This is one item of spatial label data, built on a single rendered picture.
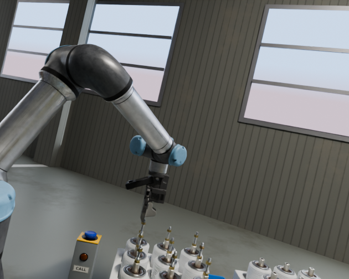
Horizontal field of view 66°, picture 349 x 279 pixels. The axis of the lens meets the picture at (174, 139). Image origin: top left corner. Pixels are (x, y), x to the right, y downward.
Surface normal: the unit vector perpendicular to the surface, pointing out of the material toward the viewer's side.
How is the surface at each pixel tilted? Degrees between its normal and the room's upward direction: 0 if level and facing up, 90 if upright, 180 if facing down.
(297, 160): 90
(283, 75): 90
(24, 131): 87
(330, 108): 90
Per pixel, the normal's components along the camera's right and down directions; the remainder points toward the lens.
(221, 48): -0.36, -0.08
